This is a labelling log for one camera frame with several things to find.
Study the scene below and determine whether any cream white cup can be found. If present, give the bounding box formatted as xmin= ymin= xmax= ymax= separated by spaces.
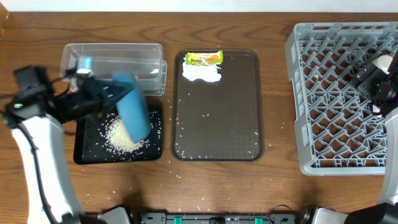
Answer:
xmin=372 ymin=55 xmax=393 ymax=75

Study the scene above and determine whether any dark blue plate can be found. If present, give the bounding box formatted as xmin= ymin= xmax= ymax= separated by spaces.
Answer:
xmin=113 ymin=71 xmax=151 ymax=143

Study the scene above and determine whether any pile of white rice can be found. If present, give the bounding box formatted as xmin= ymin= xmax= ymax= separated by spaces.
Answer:
xmin=98 ymin=110 xmax=163 ymax=162

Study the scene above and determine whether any pink cup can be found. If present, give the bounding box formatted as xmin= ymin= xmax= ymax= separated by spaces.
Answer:
xmin=371 ymin=105 xmax=382 ymax=118

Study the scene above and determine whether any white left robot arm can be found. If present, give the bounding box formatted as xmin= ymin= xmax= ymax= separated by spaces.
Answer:
xmin=1 ymin=65 xmax=134 ymax=223

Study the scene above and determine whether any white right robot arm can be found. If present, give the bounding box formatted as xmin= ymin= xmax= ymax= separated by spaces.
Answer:
xmin=298 ymin=54 xmax=397 ymax=224

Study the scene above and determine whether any grey dishwasher rack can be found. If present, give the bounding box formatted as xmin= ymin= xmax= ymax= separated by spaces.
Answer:
xmin=285 ymin=22 xmax=397 ymax=176

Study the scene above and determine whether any clear plastic bin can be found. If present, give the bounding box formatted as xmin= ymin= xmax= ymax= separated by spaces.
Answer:
xmin=60 ymin=43 xmax=167 ymax=96

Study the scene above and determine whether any black rectangular tray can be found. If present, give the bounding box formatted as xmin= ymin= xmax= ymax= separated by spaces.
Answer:
xmin=73 ymin=102 xmax=163 ymax=164

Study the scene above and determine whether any white crumpled napkin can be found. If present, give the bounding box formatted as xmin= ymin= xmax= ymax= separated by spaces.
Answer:
xmin=182 ymin=62 xmax=222 ymax=83

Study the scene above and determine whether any yellow green snack wrapper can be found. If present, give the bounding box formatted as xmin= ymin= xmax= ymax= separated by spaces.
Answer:
xmin=185 ymin=50 xmax=224 ymax=66

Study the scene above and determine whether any dark brown serving tray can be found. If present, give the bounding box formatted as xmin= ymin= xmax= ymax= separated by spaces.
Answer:
xmin=171 ymin=49 xmax=264 ymax=162

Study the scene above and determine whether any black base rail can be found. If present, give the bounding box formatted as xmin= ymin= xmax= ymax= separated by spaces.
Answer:
xmin=138 ymin=212 xmax=299 ymax=224

